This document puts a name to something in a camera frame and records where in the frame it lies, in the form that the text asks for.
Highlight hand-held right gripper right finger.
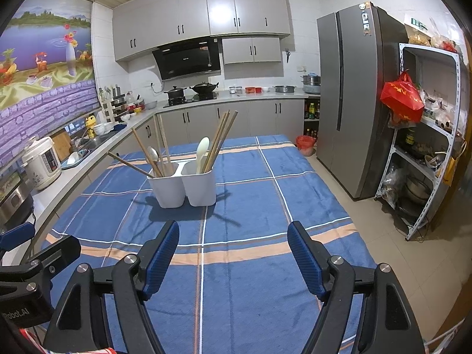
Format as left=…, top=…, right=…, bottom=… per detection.
left=287, top=221, right=426, bottom=354

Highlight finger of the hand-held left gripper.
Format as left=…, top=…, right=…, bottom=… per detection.
left=0, top=235, right=82, bottom=291
left=0, top=222, right=36, bottom=253

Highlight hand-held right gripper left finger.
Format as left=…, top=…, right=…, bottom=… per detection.
left=43, top=220, right=180, bottom=354

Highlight white double utensil holder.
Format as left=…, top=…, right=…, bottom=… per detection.
left=147, top=161, right=217, bottom=209

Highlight metal spoon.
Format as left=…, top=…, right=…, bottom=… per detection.
left=147, top=146, right=165, bottom=178

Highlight white spoon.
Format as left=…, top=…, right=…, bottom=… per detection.
left=196, top=137, right=211, bottom=174

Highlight bunch of wooden chopsticks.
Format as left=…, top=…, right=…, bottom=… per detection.
left=107, top=109, right=240, bottom=178

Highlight steel countertop oven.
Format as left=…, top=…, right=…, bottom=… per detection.
left=0, top=171, right=36, bottom=227

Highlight white rice cooker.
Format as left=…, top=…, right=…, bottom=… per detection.
left=22, top=136, right=63, bottom=190

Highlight blue plaid tablecloth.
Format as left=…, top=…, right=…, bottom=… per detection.
left=40, top=135, right=377, bottom=354

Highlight wooden cutting board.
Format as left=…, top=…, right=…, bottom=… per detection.
left=52, top=131, right=73, bottom=159

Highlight steel kitchen sink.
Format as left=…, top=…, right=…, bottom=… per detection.
left=72, top=133, right=113, bottom=153

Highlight white metal shelf rack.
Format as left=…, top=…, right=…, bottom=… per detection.
left=374, top=42, right=463, bottom=242

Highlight red plastic bag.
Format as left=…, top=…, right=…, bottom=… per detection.
left=296, top=135, right=317, bottom=155

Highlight metal cooking pot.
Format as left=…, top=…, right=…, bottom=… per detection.
left=404, top=177, right=432, bottom=201

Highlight grey kitchen base cabinets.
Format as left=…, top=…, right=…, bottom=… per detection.
left=0, top=94, right=321, bottom=266

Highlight group of sauce bottles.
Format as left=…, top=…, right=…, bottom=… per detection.
left=303, top=101, right=321, bottom=121

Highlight wooden knife rack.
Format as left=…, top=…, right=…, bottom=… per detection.
left=98, top=85, right=128, bottom=123

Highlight black cooktop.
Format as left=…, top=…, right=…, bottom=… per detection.
left=162, top=94, right=219, bottom=108

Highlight grey double-door refrigerator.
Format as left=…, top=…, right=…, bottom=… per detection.
left=316, top=2, right=409, bottom=201

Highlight black wok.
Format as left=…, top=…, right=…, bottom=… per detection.
left=189, top=82, right=220, bottom=95

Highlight orange paper bag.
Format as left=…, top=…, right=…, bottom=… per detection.
left=442, top=142, right=467, bottom=187

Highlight metal steamer pot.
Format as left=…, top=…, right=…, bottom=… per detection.
left=301, top=73, right=321, bottom=94

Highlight red gift bag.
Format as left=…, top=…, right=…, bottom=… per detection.
left=380, top=70, right=425, bottom=128

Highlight black range hood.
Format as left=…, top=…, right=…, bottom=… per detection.
left=152, top=37, right=222, bottom=81

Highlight landscape wall poster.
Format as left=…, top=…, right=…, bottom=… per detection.
left=0, top=0, right=102, bottom=172

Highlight grey wall cabinets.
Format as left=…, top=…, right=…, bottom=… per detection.
left=112, top=0, right=292, bottom=65

